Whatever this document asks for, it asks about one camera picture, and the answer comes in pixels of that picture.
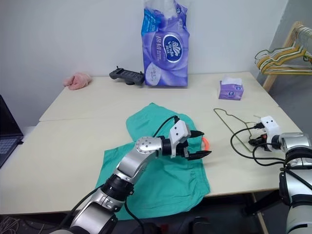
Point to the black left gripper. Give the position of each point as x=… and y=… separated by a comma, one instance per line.
x=183, y=150

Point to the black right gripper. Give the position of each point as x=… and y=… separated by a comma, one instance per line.
x=262, y=142

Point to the green shorts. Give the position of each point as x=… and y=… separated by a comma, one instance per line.
x=170, y=180

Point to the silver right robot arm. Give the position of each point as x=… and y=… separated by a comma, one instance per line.
x=296, y=148

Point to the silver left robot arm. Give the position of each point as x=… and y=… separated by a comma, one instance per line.
x=131, y=163

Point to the small purple tissue pack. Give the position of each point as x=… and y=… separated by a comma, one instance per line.
x=231, y=91

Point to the wooden table leg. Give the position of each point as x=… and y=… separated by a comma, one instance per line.
x=259, y=212

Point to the black handheld controller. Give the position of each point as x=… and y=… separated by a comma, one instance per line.
x=126, y=74

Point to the purple Vinda tissue bag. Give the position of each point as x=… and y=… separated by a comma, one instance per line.
x=165, y=48

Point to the wooden clothes rack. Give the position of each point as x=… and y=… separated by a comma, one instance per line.
x=290, y=40

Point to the pink plush cloth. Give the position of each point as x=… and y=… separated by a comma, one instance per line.
x=77, y=80

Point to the dark laptop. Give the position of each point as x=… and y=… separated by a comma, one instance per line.
x=8, y=131

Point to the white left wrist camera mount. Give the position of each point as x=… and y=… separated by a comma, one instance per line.
x=177, y=132

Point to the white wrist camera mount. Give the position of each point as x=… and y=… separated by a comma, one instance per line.
x=269, y=124
x=177, y=132

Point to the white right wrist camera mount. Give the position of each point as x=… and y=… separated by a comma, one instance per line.
x=269, y=124

